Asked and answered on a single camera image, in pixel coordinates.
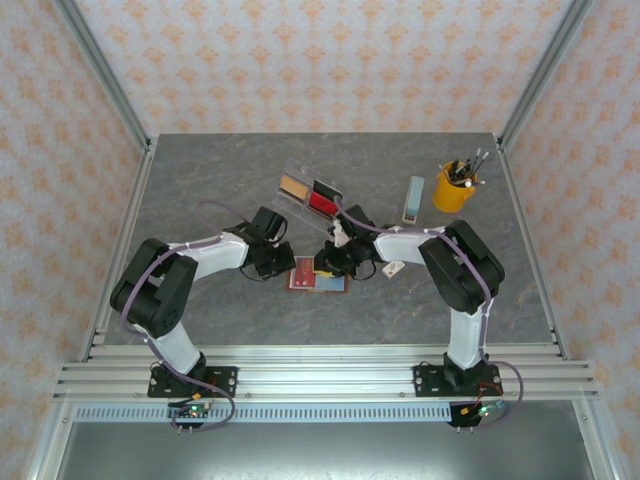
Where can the brown leather card holder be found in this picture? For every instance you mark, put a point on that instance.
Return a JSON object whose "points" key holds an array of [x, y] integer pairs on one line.
{"points": [[332, 285]]}

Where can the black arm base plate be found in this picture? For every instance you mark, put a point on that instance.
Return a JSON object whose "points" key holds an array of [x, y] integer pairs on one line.
{"points": [[225, 380], [425, 380]]}

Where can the black credit card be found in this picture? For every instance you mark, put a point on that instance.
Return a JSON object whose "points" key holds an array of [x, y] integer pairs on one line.
{"points": [[325, 187]]}

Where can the aluminium table side rail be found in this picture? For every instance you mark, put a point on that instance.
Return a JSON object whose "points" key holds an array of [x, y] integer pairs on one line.
{"points": [[128, 225], [522, 225]]}

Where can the wide aluminium mounting rails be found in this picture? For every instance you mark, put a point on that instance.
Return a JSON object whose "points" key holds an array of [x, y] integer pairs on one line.
{"points": [[325, 380]]}

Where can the gold credit card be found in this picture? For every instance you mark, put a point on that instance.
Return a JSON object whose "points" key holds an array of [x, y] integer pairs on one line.
{"points": [[292, 189]]}

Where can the red credit card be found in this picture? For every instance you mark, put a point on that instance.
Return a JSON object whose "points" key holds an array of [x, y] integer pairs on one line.
{"points": [[320, 204], [302, 275]]}

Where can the small white cardboard box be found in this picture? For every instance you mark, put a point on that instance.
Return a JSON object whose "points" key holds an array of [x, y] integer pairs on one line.
{"points": [[392, 270]]}

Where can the short aluminium frame post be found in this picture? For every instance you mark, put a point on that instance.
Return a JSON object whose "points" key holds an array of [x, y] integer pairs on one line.
{"points": [[50, 445], [595, 445]]}

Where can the clear acrylic card stand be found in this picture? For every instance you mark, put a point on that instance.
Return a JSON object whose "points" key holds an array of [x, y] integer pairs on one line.
{"points": [[292, 167]]}

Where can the green-lit circuit board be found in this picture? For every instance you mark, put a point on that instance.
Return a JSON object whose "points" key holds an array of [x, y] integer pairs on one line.
{"points": [[192, 411], [480, 412]]}

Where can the yellow pen cup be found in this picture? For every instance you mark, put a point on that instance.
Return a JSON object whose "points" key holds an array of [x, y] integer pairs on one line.
{"points": [[450, 197]]}

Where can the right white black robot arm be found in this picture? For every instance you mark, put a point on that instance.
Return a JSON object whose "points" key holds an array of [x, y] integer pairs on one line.
{"points": [[400, 245]]}

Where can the grey metal panel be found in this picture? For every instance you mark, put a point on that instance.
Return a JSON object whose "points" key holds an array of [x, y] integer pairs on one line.
{"points": [[320, 455]]}

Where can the black pencil white tip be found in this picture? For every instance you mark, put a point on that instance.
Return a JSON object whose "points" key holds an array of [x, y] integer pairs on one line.
{"points": [[472, 160], [480, 161]]}

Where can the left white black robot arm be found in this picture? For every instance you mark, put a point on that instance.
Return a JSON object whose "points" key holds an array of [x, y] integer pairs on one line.
{"points": [[215, 255]]}

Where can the light blue eraser block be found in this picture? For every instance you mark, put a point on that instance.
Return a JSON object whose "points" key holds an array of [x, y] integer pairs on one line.
{"points": [[414, 192]]}

